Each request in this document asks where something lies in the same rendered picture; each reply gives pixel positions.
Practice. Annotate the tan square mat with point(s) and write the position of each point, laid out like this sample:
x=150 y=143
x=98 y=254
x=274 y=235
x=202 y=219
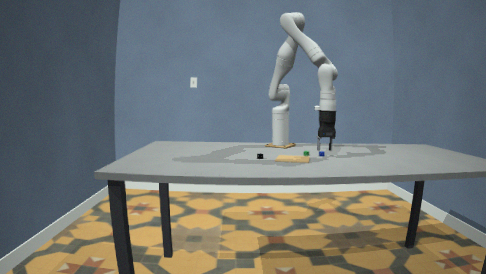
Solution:
x=288 y=158

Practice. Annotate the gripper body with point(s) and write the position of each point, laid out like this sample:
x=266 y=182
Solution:
x=327 y=113

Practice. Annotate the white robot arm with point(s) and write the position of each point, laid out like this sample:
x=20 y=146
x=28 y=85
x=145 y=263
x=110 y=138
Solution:
x=284 y=63

